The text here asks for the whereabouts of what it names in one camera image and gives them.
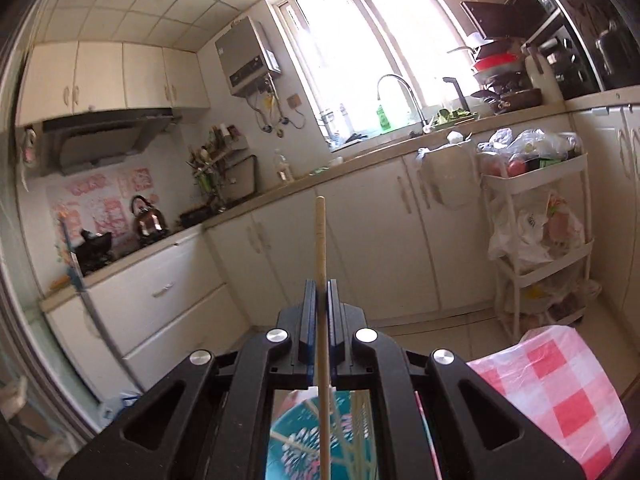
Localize black small faucet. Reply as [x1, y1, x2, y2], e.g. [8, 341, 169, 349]
[442, 76, 472, 112]

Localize water heater hoses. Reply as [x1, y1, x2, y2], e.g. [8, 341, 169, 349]
[247, 79, 307, 139]

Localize white drawer cabinet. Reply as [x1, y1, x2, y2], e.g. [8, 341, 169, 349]
[40, 227, 253, 407]

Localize black gas stove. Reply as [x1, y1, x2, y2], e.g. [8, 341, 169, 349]
[74, 230, 114, 277]

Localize grey water heater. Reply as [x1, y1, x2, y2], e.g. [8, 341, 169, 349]
[215, 16, 282, 97]

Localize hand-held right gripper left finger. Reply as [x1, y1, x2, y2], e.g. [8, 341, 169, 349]
[59, 279, 318, 480]

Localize red white checkered tablecloth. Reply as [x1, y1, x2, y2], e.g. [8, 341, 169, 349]
[415, 325, 633, 480]

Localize red bowl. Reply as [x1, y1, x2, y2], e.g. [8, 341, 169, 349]
[472, 52, 527, 74]

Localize pink hanging item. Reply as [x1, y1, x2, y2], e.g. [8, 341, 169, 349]
[24, 129, 42, 167]

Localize white bag on cabinet handle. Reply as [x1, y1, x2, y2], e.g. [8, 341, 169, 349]
[415, 144, 479, 212]

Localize cream tall cabinets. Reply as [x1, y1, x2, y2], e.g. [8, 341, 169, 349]
[565, 87, 640, 343]

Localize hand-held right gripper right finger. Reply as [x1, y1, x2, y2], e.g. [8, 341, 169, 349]
[326, 279, 587, 480]

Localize wall utensil rack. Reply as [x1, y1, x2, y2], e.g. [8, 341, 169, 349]
[187, 125, 259, 214]

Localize white plastic bag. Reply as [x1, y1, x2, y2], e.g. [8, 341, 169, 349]
[487, 200, 552, 264]

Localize black frying pan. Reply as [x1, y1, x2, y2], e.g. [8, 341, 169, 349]
[470, 87, 544, 114]

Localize metal mop pole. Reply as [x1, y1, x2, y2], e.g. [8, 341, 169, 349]
[59, 215, 147, 397]

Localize chrome sink faucet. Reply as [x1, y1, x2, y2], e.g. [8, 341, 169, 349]
[376, 74, 433, 134]

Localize green leafy vegetables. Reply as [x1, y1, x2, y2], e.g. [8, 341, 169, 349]
[432, 107, 477, 126]

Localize pink plastic bag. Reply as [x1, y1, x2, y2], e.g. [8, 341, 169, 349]
[544, 191, 587, 247]

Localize pink wall stickers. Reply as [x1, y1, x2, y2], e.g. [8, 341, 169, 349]
[47, 167, 157, 262]

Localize cream base cabinets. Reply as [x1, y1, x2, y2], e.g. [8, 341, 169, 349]
[202, 135, 503, 327]

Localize cream wall cabinets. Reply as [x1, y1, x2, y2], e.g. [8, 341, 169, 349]
[17, 40, 212, 129]

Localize teal patterned cup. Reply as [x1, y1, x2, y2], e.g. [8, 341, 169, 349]
[265, 389, 382, 480]

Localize white rolling cart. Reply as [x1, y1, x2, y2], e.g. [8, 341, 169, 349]
[477, 151, 597, 347]

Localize kitchen window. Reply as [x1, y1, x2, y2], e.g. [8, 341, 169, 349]
[267, 0, 482, 154]

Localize grey range hood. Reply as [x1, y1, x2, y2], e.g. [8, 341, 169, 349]
[41, 107, 184, 179]

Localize metal kettle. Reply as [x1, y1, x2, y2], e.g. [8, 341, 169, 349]
[130, 195, 169, 247]

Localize white plastic jug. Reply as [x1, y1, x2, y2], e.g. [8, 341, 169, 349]
[525, 45, 564, 104]

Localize clear plastic bottle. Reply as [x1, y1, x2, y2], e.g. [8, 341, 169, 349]
[274, 149, 295, 184]

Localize bags on cart shelf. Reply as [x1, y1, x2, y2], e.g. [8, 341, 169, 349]
[477, 127, 585, 177]

